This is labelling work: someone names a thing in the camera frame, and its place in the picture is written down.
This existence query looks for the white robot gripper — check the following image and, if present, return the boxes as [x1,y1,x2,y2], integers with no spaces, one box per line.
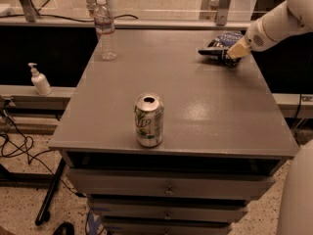
[227,15,281,59]

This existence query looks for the clear plastic water bottle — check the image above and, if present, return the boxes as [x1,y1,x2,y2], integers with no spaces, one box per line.
[94,0,117,61]

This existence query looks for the white pump dispenser bottle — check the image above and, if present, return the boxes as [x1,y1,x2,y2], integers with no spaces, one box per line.
[28,63,52,96]

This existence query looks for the top drawer knob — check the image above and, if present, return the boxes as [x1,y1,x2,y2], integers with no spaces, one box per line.
[164,187,174,196]

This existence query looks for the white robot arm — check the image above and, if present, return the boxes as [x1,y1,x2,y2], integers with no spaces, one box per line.
[227,0,313,59]

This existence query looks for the drawer knob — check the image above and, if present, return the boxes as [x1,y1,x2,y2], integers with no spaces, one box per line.
[164,187,174,196]
[164,213,172,220]

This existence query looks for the silver soda can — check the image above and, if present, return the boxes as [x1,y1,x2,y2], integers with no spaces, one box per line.
[134,92,164,147]

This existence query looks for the grey drawer cabinet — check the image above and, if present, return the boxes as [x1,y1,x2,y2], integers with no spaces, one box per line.
[50,29,298,235]

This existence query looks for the black floor cables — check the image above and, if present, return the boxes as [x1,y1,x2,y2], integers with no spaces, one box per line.
[0,96,87,199]

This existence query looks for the blue chip bag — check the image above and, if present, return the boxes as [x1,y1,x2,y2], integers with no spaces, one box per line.
[198,31,243,67]

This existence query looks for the metal frame rail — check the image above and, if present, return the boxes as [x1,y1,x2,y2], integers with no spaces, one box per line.
[0,15,251,30]

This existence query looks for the black table leg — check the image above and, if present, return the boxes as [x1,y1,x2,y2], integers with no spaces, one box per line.
[35,160,66,226]

